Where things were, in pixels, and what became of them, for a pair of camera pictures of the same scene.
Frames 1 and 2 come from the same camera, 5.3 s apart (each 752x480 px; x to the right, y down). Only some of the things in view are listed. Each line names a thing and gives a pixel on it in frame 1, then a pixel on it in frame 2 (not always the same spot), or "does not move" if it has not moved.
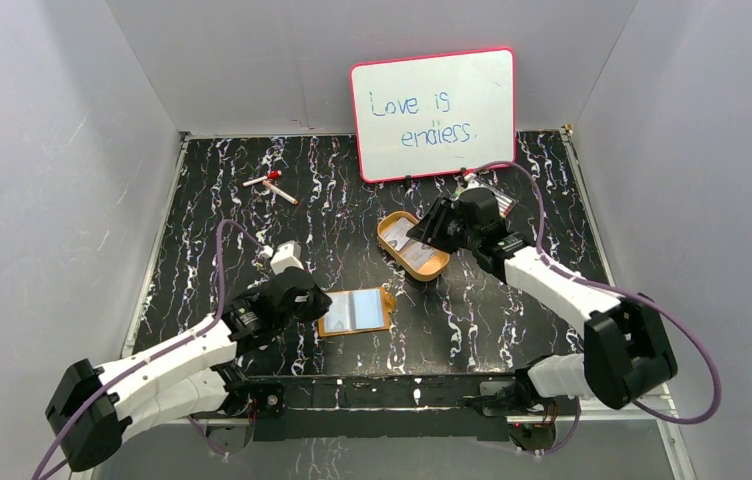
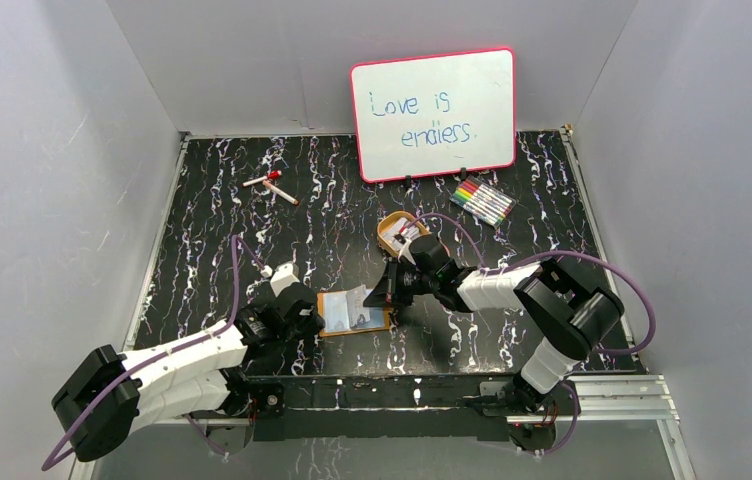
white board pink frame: x=434 y=114 does not move
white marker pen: x=280 y=193 does not move
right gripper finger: x=435 y=226 → x=386 y=288
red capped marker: x=272 y=175 does not move
